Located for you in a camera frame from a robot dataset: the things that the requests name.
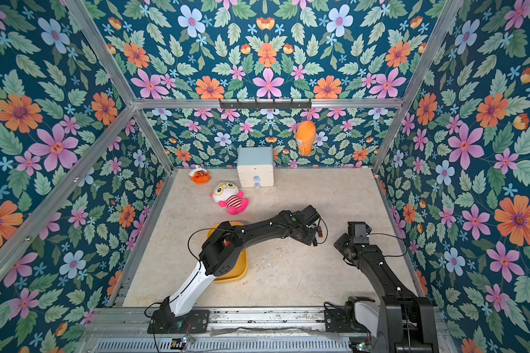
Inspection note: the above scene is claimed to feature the black wall hook rail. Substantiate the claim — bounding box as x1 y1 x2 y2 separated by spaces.
219 99 312 110

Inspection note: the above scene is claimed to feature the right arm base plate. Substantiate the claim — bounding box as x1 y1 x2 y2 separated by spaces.
324 302 356 333

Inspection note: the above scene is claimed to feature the orange hanging plush toy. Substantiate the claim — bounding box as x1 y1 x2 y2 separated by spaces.
295 121 317 157

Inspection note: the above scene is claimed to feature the small orange tiger toy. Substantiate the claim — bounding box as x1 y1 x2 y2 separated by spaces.
188 166 211 185

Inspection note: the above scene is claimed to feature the white blue mini drawer cabinet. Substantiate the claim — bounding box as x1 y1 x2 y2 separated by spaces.
236 147 275 188

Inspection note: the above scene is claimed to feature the white pink plush toy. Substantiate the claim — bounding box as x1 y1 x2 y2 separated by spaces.
211 182 249 216

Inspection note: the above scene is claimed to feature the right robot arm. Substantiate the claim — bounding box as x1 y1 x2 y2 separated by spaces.
334 222 440 352

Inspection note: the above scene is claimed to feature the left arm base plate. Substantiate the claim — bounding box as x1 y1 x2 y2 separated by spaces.
147 308 210 335

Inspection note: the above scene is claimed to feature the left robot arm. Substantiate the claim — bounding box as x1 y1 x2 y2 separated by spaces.
147 205 322 334

